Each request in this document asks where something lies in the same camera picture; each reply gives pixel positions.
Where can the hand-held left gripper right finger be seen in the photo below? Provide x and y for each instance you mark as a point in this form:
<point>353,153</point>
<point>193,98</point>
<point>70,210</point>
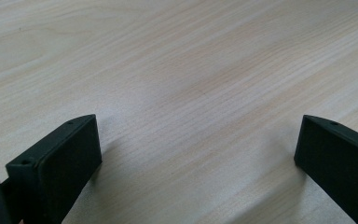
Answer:
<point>338,161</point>

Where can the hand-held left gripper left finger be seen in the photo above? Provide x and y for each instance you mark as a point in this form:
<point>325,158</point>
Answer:
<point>62,168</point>

